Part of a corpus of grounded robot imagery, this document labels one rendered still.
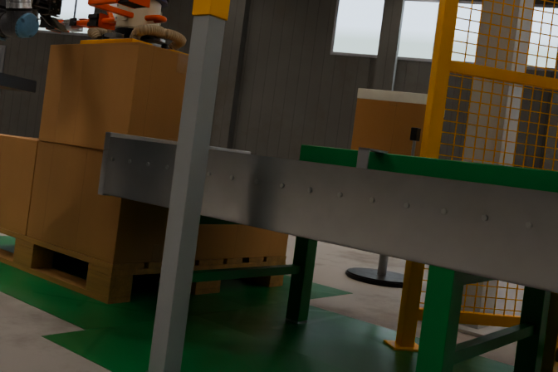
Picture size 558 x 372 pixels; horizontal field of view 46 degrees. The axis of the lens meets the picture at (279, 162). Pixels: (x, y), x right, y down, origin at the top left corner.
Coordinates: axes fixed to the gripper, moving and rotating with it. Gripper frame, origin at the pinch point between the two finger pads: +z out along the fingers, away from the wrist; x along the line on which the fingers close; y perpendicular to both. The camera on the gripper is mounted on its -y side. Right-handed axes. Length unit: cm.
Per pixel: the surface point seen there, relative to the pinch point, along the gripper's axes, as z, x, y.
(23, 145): -4, -57, -15
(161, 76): 6, -24, 57
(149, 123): 3, -42, 57
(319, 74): 740, 116, -420
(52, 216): -4, -83, 14
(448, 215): -20, -57, 186
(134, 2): -14, -2, 62
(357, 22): 757, 207, -368
